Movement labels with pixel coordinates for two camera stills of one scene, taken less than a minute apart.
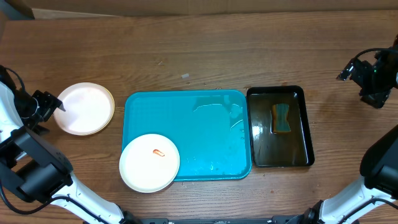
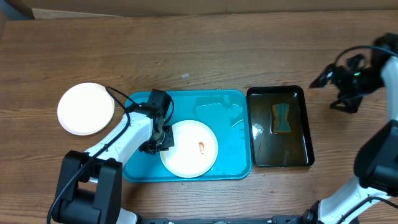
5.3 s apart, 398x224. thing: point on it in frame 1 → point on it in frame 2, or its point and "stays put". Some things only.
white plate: [149, 163] → [194, 150]
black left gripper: [50, 102] → [169, 142]
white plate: [89, 108] stays put
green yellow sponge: [280, 123] stays put
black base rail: [221, 220] stays put
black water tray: [290, 149] stays put
